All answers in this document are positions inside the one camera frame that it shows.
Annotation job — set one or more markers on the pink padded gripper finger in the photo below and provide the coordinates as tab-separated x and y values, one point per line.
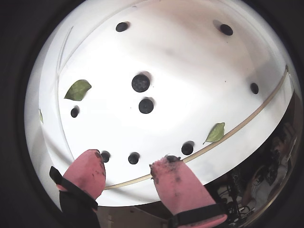
86	175
178	187

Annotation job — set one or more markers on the small blueberry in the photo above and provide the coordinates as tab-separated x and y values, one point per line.
74	112
121	27

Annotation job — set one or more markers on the thin wooden stick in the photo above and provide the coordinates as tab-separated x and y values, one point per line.
123	183

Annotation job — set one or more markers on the large curled green leaf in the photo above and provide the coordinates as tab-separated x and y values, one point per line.
215	132

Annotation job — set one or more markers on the small pale green leaf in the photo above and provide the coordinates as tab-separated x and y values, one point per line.
41	116

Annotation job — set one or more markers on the white paper sheet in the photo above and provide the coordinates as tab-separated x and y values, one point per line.
190	83

